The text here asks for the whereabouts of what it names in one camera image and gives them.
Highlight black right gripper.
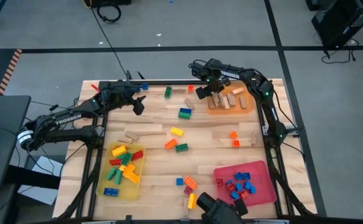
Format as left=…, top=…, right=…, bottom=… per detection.
left=196, top=75, right=232, bottom=101

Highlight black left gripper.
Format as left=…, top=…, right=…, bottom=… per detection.
left=110, top=81, right=147, bottom=116

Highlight peach plastic bin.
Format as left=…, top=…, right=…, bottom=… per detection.
left=205, top=80, right=257, bottom=116

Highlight yellow long toy brick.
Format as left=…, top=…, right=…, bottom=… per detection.
left=169, top=126, right=185, bottom=138

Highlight orange long toy brick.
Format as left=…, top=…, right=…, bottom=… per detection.
left=164, top=138, right=179, bottom=151
left=184, top=175, right=199, bottom=190

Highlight yellow plastic bin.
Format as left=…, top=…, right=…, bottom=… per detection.
left=95, top=142, right=146, bottom=200

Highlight pink plastic bin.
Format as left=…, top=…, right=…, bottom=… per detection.
left=212, top=160, right=277, bottom=208

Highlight dark desk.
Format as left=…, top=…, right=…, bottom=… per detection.
left=0, top=95, right=32, bottom=191

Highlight black equipment case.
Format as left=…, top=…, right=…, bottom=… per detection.
left=311, top=0, right=363, bottom=50

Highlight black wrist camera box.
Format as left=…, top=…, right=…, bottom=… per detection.
left=189, top=62, right=206, bottom=79

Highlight black looped cable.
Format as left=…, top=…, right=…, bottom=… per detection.
left=188, top=58, right=209, bottom=68

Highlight long black floor cable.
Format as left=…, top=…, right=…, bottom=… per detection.
left=89, top=6, right=129, bottom=80

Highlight black frame rail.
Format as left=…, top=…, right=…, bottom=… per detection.
left=255, top=105, right=294, bottom=217
left=75, top=81, right=112, bottom=218

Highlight black coiled cable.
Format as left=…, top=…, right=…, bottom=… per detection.
left=96, top=2, right=122, bottom=24

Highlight black frame strut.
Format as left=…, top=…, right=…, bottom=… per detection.
left=271, top=167, right=314, bottom=217
left=58, top=166, right=100, bottom=218

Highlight black power cables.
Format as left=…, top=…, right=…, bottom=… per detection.
left=320, top=39, right=360, bottom=65

